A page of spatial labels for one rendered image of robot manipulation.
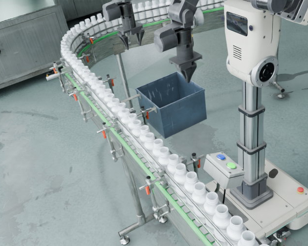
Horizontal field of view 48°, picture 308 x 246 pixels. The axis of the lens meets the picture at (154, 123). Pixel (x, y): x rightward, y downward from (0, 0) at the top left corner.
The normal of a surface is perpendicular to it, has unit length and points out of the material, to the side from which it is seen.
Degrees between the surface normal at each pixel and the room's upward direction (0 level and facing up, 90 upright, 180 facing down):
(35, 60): 90
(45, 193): 0
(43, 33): 90
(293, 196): 0
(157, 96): 90
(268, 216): 0
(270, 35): 90
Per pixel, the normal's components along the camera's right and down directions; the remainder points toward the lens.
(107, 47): 0.59, 0.37
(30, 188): -0.16, -0.80
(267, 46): 0.50, 0.59
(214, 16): 0.18, 0.55
